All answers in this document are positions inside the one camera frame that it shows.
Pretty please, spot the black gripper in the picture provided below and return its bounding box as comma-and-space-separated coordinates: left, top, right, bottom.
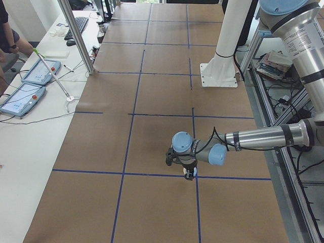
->
183, 166, 197, 180

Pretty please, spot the white blue call bell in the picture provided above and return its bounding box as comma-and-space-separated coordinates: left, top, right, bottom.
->
183, 167, 197, 178

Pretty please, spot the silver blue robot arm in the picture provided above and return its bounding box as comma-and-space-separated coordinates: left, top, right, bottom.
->
166, 1, 323, 180

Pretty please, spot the stack of books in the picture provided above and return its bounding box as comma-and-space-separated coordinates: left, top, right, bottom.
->
256, 51, 293, 80

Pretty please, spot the long metal reacher rod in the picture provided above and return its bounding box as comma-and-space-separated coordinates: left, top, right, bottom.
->
33, 48, 80, 113

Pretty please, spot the black marker pen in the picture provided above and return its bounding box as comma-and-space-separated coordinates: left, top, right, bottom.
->
63, 64, 74, 72

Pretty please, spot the metal cup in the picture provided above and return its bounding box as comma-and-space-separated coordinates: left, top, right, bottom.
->
99, 24, 106, 33

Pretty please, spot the lower teach pendant tablet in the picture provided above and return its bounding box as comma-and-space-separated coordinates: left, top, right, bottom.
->
1, 83, 46, 117

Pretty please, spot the teach pendant tablet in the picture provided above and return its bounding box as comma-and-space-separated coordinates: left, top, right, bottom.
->
22, 59, 61, 85
1, 83, 46, 117

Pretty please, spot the upper teach pendant tablet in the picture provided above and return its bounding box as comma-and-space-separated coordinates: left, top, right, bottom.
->
22, 59, 61, 85

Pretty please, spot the black keyboard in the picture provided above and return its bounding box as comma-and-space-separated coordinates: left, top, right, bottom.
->
64, 16, 89, 41

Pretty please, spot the seated person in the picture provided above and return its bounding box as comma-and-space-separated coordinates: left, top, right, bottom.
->
0, 0, 34, 94

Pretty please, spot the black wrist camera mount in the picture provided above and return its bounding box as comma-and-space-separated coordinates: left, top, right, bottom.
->
166, 147, 179, 166

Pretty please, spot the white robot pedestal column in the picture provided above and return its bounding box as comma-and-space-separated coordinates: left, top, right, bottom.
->
199, 0, 253, 88

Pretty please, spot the aluminium frame post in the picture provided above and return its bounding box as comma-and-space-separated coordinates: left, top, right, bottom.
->
58, 0, 95, 75

